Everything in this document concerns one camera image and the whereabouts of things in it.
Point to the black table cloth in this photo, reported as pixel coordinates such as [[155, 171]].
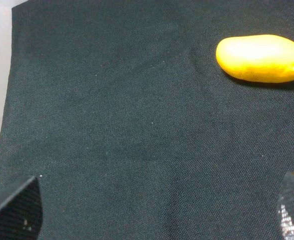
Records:
[[121, 111]]

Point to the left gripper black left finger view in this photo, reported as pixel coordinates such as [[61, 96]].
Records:
[[21, 210]]

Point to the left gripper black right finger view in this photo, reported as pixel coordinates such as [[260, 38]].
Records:
[[285, 207]]

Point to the yellow mango toy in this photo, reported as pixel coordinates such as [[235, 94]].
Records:
[[261, 58]]

